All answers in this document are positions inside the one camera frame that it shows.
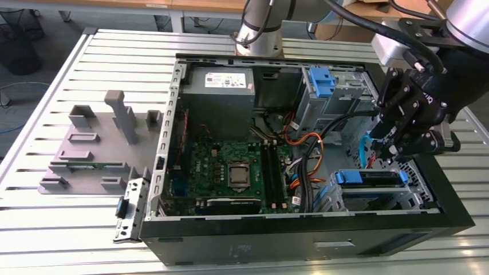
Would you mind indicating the wooden desk white legs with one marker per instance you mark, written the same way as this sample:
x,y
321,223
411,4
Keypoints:
x,y
344,33

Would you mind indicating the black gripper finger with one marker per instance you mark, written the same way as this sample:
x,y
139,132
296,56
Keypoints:
x,y
397,97
420,143

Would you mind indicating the black CPU socket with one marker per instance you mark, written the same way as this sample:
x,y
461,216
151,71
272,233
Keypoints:
x,y
239,164

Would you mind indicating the grey power supply unit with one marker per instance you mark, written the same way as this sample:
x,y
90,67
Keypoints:
x,y
217,109

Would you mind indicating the black open PC case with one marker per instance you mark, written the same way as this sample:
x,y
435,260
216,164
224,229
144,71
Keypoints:
x,y
267,243

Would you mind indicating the wooden desk grey legs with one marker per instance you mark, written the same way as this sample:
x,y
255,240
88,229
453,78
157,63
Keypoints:
x,y
115,3

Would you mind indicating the black RAM slot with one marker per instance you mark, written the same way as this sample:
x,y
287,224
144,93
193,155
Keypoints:
x,y
268,172
279,172

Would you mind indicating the grey parts rack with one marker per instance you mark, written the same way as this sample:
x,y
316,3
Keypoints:
x,y
103,154

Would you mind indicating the silver CPU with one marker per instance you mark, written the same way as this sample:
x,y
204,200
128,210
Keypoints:
x,y
239,175

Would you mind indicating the grey expansion card retainer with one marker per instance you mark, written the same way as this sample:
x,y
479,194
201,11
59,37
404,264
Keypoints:
x,y
132,223

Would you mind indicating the green RAM stick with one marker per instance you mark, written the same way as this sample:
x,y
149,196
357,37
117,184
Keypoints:
x,y
95,165

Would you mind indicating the green motherboard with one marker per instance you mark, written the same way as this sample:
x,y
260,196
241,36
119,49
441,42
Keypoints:
x,y
207,160

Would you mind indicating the black office chair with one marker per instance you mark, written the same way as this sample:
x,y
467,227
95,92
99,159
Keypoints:
x,y
19,57

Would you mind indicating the black camera bracket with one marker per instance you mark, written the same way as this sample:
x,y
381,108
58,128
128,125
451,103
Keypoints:
x,y
424,31

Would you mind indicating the black graphics card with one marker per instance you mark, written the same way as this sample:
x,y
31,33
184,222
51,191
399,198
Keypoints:
x,y
233,204

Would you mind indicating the grey metal disk bay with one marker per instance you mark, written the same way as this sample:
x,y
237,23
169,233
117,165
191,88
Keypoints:
x,y
381,190

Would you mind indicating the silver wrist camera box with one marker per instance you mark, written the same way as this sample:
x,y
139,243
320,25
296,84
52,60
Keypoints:
x,y
389,48

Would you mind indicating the blue drive cage latch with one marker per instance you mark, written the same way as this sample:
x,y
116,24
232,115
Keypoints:
x,y
321,83

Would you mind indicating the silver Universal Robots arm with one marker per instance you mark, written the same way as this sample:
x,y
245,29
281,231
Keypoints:
x,y
260,43

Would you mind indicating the grey metal drive cage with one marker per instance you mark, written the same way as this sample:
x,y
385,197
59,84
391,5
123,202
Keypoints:
x,y
344,100

